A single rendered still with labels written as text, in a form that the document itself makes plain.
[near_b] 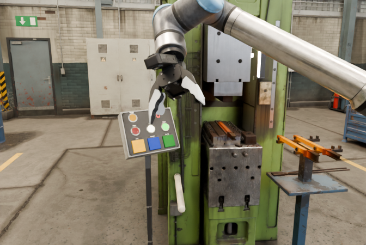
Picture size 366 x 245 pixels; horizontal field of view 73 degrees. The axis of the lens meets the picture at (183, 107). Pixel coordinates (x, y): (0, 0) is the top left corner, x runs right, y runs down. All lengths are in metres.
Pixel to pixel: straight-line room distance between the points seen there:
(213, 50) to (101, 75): 5.44
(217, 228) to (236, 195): 0.29
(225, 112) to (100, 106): 5.15
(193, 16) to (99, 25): 6.95
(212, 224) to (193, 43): 1.32
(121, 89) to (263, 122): 5.31
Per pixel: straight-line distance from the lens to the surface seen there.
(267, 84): 1.96
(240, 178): 1.89
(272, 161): 2.17
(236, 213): 2.02
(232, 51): 1.74
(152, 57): 0.60
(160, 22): 0.76
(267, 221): 2.40
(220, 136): 1.80
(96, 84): 6.98
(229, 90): 1.75
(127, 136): 1.52
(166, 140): 1.59
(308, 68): 0.78
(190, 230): 2.28
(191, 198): 2.12
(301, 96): 9.39
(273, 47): 0.79
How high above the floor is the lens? 1.50
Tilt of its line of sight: 10 degrees down
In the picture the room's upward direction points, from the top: straight up
